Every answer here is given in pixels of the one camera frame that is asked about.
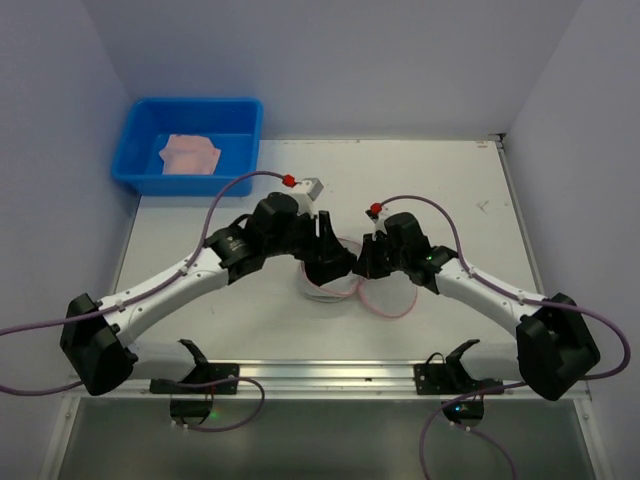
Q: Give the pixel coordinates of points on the black garment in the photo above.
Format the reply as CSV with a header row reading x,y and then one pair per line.
x,y
321,273

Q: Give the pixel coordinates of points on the blue plastic bin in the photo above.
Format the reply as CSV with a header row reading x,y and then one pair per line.
x,y
233,126

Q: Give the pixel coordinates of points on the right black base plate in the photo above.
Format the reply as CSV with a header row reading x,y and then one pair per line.
x,y
447,379

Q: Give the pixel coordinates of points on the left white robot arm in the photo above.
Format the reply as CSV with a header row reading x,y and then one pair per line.
x,y
101,339

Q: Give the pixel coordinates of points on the aluminium mounting rail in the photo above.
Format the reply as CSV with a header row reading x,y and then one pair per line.
x,y
325,375

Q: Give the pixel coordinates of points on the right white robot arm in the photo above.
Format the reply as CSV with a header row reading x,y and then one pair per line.
x,y
550,349

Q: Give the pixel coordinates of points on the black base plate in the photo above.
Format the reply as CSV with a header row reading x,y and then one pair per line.
x,y
220,377
447,379

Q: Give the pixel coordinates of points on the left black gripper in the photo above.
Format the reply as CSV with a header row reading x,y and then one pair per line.
x,y
320,245

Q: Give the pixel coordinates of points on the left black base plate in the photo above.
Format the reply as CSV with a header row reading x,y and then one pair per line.
x,y
220,377

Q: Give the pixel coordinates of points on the pink bra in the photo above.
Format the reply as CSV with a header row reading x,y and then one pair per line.
x,y
189,155

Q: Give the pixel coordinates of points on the white mesh laundry bag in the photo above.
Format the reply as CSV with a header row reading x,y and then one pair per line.
x,y
391,297

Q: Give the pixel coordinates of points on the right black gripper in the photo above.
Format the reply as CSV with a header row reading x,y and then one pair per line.
x,y
379,252

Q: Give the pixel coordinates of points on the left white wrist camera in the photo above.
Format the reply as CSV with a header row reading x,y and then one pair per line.
x,y
305,193

